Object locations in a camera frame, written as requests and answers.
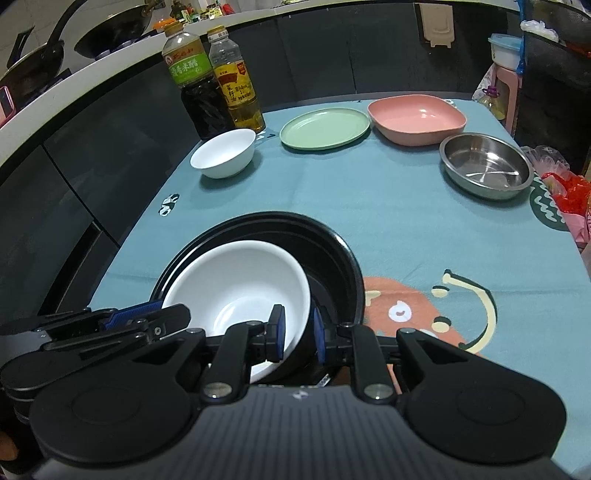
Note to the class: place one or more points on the white kitchen counter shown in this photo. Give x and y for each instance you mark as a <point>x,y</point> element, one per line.
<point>41,104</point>

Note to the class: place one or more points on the white container blue lid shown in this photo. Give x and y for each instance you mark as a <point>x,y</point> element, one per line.
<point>505,50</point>

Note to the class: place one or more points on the pink phone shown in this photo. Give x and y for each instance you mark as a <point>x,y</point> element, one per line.
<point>6,106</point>

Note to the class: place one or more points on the large cooking oil jug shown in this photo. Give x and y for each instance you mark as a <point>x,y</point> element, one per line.
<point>491,104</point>

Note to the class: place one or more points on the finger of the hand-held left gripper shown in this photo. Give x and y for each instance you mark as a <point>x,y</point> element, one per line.
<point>131,314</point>
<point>164,321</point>

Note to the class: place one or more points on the black wok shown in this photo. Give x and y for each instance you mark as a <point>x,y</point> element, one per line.
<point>115,32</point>

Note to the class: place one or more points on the stainless steel bowl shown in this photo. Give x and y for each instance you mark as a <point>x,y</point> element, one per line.
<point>485,164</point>

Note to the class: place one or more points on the large white bowl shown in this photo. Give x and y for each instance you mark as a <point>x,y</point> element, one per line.
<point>231,286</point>

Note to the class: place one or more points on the green round plate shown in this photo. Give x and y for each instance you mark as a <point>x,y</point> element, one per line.
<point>325,129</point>

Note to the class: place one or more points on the small white bowl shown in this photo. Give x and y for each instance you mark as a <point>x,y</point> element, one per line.
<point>224,154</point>

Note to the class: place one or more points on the pink square bowl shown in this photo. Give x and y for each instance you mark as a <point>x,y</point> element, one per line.
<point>415,117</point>

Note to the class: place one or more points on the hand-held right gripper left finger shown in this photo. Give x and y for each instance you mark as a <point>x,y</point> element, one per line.
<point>277,334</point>

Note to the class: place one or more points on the black frying pan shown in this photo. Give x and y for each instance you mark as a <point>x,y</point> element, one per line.
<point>32,69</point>

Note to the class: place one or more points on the pink plastic stool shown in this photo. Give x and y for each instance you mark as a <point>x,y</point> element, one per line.
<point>510,92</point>

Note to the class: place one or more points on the red plastic bag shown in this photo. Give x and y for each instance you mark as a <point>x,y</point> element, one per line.
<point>570,191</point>

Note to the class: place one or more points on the assorted counter jars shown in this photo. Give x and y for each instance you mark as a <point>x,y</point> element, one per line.
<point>203,10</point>

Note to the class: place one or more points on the yellow oil bottle red label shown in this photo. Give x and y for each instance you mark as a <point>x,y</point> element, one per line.
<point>242,92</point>

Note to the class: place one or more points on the black round pan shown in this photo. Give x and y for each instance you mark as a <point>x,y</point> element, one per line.
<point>332,258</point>

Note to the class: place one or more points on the blue printed tablecloth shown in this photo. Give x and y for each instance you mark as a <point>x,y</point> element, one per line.
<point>369,212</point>

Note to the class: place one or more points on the dark vinegar bottle green label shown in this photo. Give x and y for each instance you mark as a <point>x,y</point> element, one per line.
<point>203,97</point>

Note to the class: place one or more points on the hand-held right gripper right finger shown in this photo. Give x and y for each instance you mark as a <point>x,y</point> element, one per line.
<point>318,337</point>

